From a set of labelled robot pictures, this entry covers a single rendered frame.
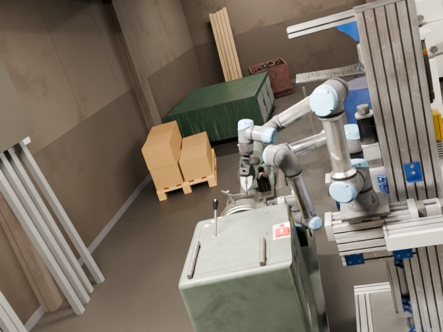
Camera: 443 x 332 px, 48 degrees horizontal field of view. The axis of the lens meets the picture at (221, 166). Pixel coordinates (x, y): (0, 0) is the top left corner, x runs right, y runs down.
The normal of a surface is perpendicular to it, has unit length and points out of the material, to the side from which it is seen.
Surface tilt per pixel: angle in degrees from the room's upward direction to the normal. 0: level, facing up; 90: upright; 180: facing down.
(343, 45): 90
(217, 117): 90
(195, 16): 90
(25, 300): 90
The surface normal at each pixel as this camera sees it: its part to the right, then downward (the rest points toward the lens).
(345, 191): -0.51, 0.54
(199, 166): 0.02, 0.33
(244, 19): -0.19, 0.38
